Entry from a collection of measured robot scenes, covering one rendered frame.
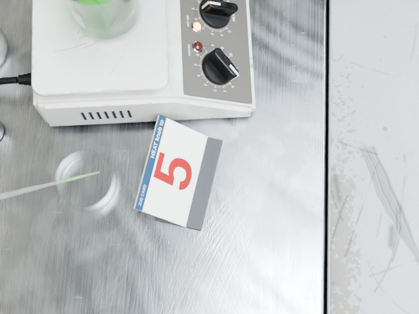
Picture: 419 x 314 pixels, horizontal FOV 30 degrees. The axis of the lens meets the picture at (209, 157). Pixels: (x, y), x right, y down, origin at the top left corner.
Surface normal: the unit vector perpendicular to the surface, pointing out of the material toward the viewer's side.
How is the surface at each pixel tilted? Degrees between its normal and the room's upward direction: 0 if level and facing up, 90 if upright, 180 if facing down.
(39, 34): 0
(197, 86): 30
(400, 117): 0
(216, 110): 90
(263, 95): 0
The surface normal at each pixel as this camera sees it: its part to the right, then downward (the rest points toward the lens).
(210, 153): -0.02, -0.25
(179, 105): 0.04, 0.97
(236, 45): 0.48, -0.25
